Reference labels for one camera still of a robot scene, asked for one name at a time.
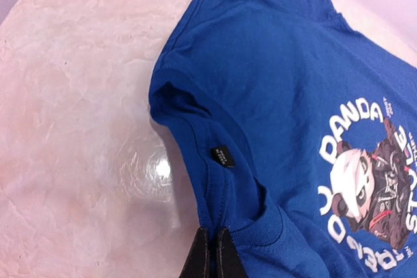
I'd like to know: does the blue printed t-shirt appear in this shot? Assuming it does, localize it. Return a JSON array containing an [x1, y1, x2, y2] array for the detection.
[[149, 0, 416, 277]]

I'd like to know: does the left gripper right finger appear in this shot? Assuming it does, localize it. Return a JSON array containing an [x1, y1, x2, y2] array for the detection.
[[216, 228, 248, 278]]

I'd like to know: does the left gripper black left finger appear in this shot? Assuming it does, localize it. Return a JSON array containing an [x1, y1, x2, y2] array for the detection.
[[179, 227, 210, 278]]

